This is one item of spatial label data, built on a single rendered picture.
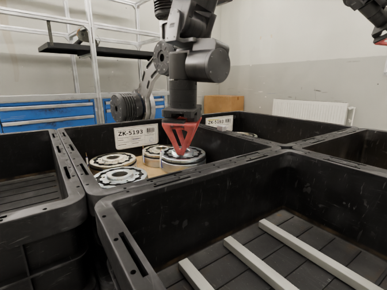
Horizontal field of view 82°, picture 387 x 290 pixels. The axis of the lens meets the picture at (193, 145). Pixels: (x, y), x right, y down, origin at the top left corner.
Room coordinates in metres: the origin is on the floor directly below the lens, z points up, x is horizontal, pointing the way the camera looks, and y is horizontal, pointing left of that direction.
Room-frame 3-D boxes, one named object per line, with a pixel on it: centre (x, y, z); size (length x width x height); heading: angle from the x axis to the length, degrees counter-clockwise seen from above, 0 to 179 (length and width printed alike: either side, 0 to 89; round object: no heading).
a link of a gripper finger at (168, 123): (0.47, 0.02, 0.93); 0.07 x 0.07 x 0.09; 79
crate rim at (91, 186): (0.43, 0.08, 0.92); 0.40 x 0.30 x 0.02; 34
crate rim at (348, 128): (0.60, -0.16, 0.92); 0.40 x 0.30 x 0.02; 34
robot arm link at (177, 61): (0.47, 0.02, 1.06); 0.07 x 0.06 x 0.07; 41
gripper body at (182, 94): (0.47, 0.02, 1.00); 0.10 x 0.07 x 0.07; 169
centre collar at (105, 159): (0.49, 0.19, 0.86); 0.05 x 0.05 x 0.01
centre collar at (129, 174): (0.39, 0.14, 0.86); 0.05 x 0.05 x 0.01
